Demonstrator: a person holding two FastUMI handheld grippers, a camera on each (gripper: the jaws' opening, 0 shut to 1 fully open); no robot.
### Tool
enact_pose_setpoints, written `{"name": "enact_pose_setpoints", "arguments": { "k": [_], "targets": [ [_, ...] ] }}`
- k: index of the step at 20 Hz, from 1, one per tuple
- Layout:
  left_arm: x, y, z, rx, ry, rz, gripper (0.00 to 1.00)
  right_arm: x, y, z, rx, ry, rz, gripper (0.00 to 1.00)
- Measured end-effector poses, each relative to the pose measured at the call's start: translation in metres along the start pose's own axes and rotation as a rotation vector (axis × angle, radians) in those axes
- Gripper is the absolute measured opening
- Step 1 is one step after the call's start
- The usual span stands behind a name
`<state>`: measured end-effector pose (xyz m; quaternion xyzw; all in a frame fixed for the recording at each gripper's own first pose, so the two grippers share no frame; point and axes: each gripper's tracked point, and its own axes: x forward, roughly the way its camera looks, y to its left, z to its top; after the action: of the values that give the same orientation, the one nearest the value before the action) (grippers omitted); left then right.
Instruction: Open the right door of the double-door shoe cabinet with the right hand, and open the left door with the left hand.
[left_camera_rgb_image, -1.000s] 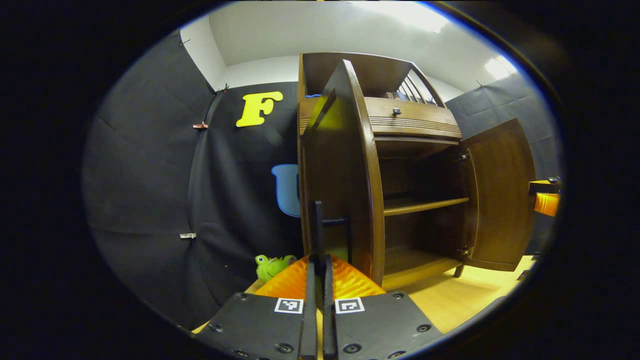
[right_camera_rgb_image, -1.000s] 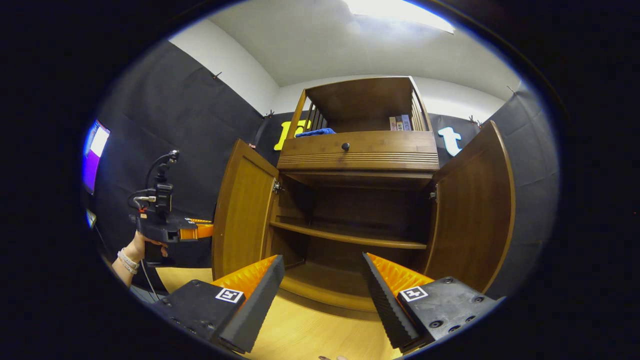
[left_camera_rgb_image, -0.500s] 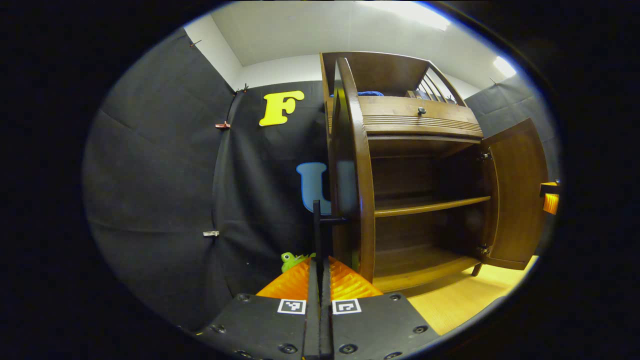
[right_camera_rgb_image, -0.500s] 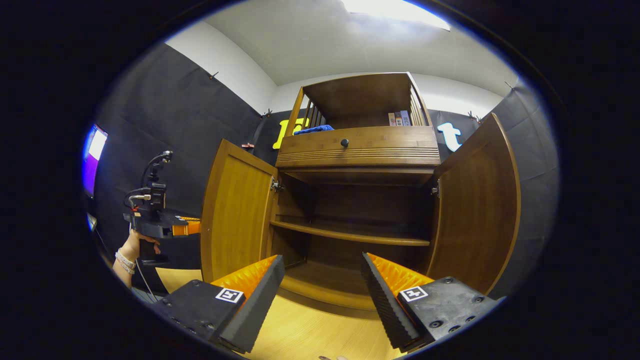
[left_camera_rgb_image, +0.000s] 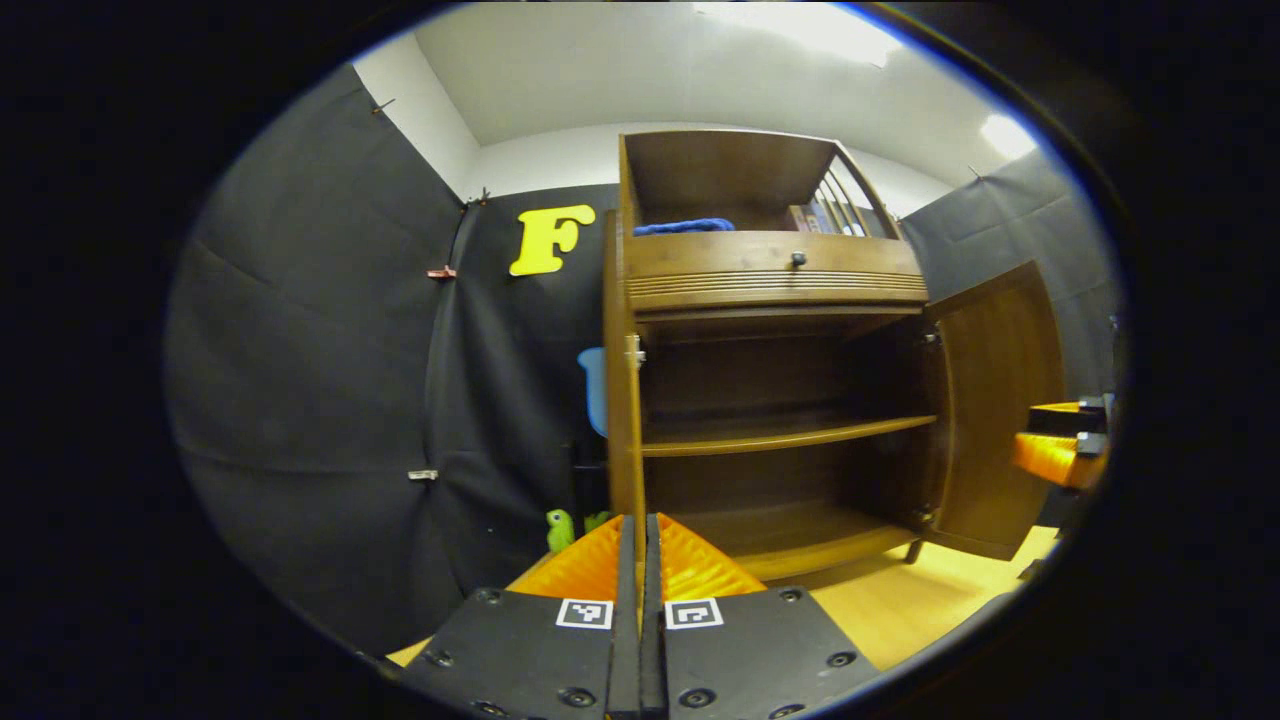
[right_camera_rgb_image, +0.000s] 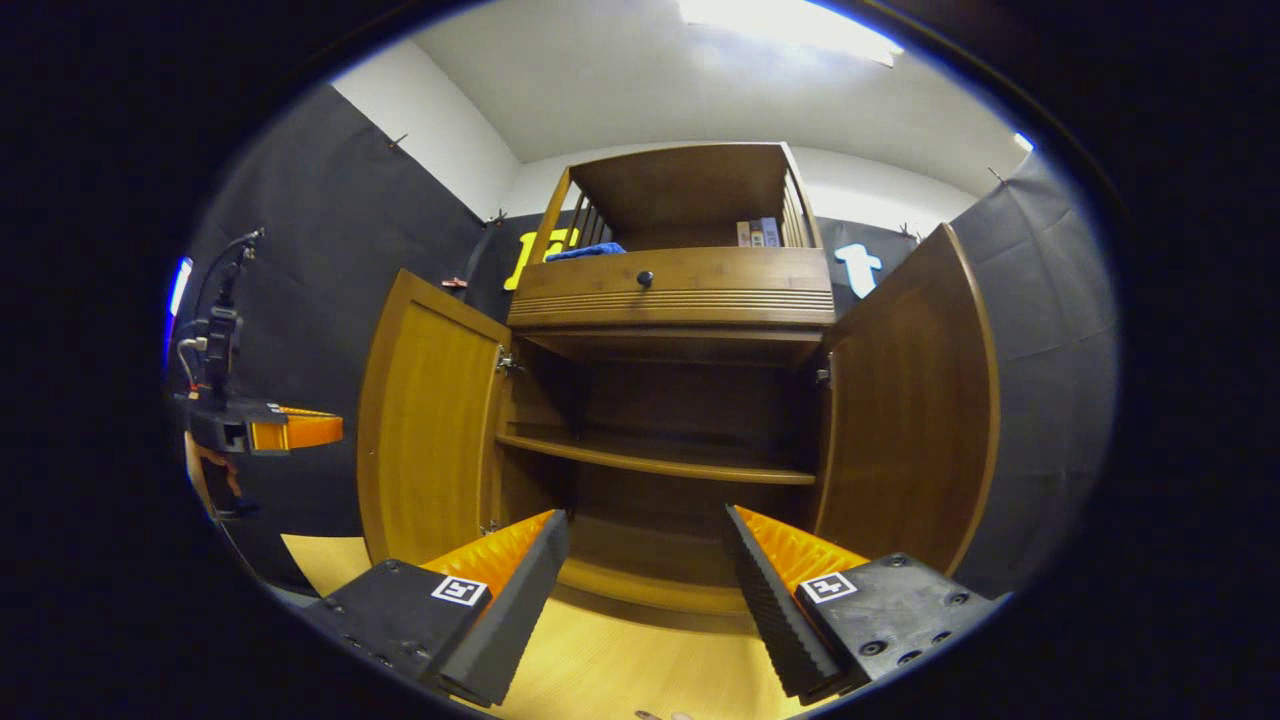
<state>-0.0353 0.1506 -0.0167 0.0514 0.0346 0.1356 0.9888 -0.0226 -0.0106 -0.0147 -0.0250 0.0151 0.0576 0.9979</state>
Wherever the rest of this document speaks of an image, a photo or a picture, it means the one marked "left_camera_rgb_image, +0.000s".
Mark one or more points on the green toy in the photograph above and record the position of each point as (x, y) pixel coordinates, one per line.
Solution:
(558, 528)

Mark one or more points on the small ceiling light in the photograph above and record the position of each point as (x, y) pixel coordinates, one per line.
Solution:
(1008, 135)

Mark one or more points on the blue cloth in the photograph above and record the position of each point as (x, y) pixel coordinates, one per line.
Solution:
(685, 226)

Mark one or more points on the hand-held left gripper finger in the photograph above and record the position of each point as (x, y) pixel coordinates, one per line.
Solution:
(652, 640)
(628, 640)

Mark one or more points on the wooden cabinet door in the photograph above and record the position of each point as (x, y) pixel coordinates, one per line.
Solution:
(1000, 400)
(625, 420)

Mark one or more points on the black backdrop cloth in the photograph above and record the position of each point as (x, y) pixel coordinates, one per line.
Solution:
(320, 380)

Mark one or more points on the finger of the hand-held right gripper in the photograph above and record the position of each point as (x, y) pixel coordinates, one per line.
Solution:
(1055, 420)
(1050, 462)

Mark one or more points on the wooden double-door shoe cabinet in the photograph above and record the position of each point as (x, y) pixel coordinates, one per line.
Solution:
(780, 430)

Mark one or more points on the wooden drawer with black knob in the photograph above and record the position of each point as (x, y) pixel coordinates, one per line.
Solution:
(720, 262)

